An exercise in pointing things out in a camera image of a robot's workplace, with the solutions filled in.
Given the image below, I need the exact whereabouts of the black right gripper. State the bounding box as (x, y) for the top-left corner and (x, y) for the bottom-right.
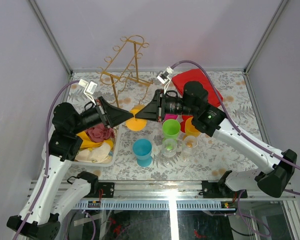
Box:
(135, 89), (197, 123)

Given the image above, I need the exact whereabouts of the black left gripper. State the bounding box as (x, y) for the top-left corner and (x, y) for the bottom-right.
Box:
(72, 96), (135, 135)

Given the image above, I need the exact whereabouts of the magenta plastic wine glass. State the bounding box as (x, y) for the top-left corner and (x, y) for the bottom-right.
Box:
(164, 114), (178, 121)

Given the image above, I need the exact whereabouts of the orange plastic wine glass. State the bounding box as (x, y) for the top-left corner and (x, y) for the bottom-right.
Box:
(184, 116), (201, 138)
(125, 104), (147, 132)

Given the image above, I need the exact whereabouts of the green plastic wine glass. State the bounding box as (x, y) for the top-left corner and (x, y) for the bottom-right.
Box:
(162, 119), (181, 142)

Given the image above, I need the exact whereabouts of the red plastic wine glass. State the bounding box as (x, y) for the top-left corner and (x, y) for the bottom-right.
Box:
(180, 115), (191, 133)

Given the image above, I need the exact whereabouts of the teal plastic wine glass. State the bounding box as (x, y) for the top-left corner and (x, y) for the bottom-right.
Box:
(132, 138), (152, 167)

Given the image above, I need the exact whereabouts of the clear wine glass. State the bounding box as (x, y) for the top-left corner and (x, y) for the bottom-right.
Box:
(160, 138), (178, 168)
(181, 135), (198, 162)

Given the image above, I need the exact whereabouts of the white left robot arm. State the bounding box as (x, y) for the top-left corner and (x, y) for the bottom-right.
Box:
(6, 97), (134, 240)

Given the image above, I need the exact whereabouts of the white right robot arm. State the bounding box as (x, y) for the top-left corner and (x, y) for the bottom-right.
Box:
(135, 81), (297, 198)

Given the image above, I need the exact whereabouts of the pink crumpled cloth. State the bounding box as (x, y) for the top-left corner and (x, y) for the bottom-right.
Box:
(85, 123), (115, 143)

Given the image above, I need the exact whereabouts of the yellow cloth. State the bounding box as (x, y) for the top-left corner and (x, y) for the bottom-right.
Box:
(77, 131), (114, 150)

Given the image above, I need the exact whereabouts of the cream cloth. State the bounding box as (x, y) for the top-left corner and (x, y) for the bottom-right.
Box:
(75, 143), (112, 164)

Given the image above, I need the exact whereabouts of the red folded cloth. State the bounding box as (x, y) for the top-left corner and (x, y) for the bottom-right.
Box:
(172, 68), (221, 108)

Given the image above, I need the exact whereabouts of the white plastic basket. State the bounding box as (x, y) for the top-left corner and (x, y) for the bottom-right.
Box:
(41, 123), (123, 168)

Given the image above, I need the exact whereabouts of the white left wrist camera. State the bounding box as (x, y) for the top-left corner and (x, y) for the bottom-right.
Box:
(78, 78), (98, 105)

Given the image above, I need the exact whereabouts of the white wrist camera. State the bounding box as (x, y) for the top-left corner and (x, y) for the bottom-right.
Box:
(78, 78), (98, 105)
(156, 66), (174, 94)

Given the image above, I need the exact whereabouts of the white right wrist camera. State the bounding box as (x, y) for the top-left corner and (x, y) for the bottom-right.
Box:
(156, 66), (174, 94)

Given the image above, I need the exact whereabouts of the gold wire wine glass rack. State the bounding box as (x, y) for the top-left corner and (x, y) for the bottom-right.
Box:
(96, 34), (154, 107)

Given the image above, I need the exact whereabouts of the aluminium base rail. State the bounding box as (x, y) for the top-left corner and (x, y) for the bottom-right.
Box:
(27, 180), (297, 200)

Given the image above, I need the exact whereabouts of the grey cable duct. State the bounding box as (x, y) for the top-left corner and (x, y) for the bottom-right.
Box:
(73, 199), (235, 211)

